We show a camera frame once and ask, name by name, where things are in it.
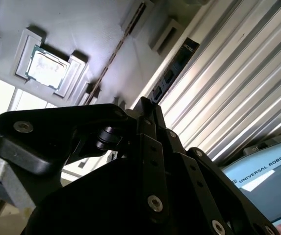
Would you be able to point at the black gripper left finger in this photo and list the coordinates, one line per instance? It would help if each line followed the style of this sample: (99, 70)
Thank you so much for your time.
(44, 137)

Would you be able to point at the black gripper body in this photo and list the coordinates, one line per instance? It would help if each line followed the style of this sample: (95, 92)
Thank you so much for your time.
(93, 213)

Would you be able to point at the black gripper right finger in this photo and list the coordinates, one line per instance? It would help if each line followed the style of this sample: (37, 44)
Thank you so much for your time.
(204, 186)

